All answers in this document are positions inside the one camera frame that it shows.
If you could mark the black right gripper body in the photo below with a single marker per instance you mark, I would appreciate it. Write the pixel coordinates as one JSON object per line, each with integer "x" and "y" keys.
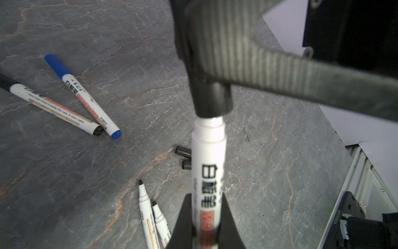
{"x": 360, "y": 34}

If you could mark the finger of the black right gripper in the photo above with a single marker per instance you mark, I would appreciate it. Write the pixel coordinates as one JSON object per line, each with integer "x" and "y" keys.
{"x": 216, "y": 39}

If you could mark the aluminium frame rail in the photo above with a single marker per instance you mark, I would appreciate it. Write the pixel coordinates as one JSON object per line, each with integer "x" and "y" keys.
{"x": 363, "y": 195}

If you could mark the black marker pen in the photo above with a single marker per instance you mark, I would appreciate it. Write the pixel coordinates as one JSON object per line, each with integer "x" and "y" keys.
{"x": 150, "y": 231}
{"x": 161, "y": 225}
{"x": 50, "y": 106}
{"x": 209, "y": 142}

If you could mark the blue whiteboard marker pen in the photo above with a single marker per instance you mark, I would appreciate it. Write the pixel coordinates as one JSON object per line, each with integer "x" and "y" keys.
{"x": 84, "y": 97}

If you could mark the black pen cap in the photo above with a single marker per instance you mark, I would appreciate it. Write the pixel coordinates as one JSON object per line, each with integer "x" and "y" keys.
{"x": 210, "y": 98}
{"x": 186, "y": 165}
{"x": 184, "y": 152}

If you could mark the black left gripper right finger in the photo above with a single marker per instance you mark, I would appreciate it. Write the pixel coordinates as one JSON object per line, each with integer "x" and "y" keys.
{"x": 228, "y": 235}

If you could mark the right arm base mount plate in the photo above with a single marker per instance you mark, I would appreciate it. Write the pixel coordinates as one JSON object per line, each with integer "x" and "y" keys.
{"x": 351, "y": 230}

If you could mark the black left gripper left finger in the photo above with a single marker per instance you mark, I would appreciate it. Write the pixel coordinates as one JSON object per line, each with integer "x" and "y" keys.
{"x": 183, "y": 232}

